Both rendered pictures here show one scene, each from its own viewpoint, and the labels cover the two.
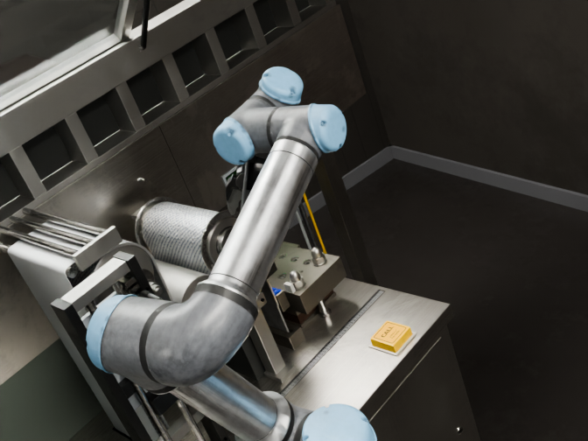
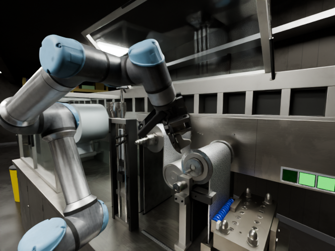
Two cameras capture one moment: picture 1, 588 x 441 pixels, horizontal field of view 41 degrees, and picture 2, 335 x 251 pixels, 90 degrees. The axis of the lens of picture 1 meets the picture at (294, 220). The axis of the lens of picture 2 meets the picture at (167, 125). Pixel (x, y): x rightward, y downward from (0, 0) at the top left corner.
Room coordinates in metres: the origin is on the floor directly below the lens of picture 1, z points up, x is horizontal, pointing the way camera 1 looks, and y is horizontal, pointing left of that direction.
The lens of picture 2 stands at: (1.25, -0.47, 1.49)
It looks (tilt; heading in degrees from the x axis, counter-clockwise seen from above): 6 degrees down; 77
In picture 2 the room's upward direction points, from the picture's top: straight up
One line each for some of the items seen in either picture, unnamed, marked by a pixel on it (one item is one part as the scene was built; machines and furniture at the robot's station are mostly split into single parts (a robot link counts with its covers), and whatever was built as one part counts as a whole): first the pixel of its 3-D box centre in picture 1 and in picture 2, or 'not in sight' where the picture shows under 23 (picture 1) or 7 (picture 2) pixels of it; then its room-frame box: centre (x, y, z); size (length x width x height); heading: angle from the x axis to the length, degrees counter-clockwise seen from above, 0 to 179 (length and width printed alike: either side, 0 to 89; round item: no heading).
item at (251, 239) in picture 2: (317, 255); (252, 236); (1.65, -0.02, 1.05); 0.04 x 0.04 x 0.04
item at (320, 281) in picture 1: (268, 270); (250, 220); (1.75, 0.11, 1.00); 0.40 x 0.16 x 0.06; 37
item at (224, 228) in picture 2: (296, 278); (224, 225); (1.59, 0.05, 1.05); 0.04 x 0.04 x 0.04
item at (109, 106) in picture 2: not in sight; (116, 106); (1.16, 0.79, 1.50); 0.14 x 0.14 x 0.06
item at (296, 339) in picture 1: (258, 325); (219, 229); (1.65, 0.18, 0.92); 0.28 x 0.04 x 0.04; 37
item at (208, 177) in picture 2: (227, 242); (196, 166); (1.52, 0.15, 1.25); 0.15 x 0.01 x 0.15; 127
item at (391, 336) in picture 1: (391, 336); not in sight; (1.43, -0.11, 0.91); 0.07 x 0.07 x 0.02; 37
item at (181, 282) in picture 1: (169, 290); (187, 168); (1.54, 0.32, 1.18); 0.26 x 0.12 x 0.12; 37
